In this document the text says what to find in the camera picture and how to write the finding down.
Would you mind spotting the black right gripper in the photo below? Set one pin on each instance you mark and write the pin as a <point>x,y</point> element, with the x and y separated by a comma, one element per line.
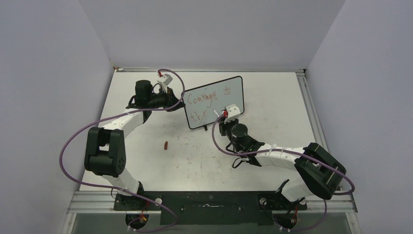
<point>223,126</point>

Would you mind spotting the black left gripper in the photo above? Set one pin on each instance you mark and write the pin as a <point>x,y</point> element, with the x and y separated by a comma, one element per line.
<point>170,98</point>

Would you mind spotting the black framed whiteboard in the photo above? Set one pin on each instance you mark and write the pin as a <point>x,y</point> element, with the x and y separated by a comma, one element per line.
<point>201,101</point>

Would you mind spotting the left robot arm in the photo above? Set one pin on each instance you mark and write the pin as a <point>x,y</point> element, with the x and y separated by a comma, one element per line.
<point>105,153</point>

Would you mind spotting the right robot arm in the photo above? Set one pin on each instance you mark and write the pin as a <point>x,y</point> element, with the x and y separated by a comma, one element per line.
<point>319,172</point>

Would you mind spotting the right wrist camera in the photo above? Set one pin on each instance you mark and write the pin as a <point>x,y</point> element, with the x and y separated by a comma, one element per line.
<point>231,113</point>

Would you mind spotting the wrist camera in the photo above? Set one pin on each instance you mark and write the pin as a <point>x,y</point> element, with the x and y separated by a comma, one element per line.
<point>164,80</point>
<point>231,113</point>

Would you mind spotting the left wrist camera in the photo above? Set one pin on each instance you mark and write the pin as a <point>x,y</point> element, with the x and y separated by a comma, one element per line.
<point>164,80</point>

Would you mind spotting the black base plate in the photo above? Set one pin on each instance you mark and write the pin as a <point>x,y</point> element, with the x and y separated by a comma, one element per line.
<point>226,208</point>

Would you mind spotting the aluminium frame rail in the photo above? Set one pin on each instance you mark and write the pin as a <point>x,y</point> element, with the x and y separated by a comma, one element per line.
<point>209,148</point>

